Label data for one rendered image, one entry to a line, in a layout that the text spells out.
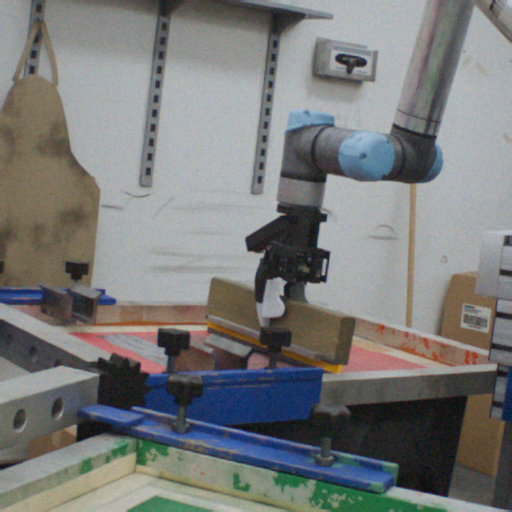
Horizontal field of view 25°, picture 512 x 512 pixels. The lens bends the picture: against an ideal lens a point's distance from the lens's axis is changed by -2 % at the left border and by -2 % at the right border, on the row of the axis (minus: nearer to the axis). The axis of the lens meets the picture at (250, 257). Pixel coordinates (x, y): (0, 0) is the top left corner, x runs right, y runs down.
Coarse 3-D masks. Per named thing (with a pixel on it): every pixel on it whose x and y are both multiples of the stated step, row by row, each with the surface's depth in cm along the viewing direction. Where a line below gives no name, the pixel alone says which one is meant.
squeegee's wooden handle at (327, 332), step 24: (216, 288) 204; (240, 288) 199; (216, 312) 204; (240, 312) 198; (288, 312) 188; (312, 312) 183; (336, 312) 181; (312, 336) 183; (336, 336) 178; (336, 360) 178
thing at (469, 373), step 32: (96, 320) 202; (128, 320) 205; (160, 320) 209; (192, 320) 213; (384, 320) 219; (416, 352) 207; (448, 352) 201; (480, 352) 196; (352, 384) 164; (384, 384) 168; (416, 384) 172; (448, 384) 176; (480, 384) 180
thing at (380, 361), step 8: (368, 352) 205; (376, 352) 206; (248, 360) 187; (256, 360) 188; (264, 360) 189; (280, 360) 190; (352, 360) 197; (360, 360) 198; (368, 360) 198; (376, 360) 199; (384, 360) 200; (392, 360) 201; (400, 360) 201; (144, 368) 173; (152, 368) 173; (160, 368) 174; (248, 368) 181; (256, 368) 182; (376, 368) 192; (384, 368) 193; (392, 368) 194; (400, 368) 194; (408, 368) 195; (416, 368) 196
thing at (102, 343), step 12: (84, 336) 191; (96, 336) 192; (144, 336) 197; (156, 336) 199; (192, 336) 202; (204, 336) 204; (108, 348) 184; (120, 348) 185; (360, 348) 208; (144, 360) 178
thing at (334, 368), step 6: (210, 324) 207; (222, 330) 204; (228, 330) 202; (234, 336) 201; (240, 336) 199; (246, 336) 198; (252, 342) 197; (258, 342) 195; (288, 354) 189; (294, 354) 187; (306, 360) 185; (312, 360) 184; (318, 360) 183; (318, 366) 182; (324, 366) 181; (330, 366) 180; (336, 366) 179; (342, 366) 179; (336, 372) 179
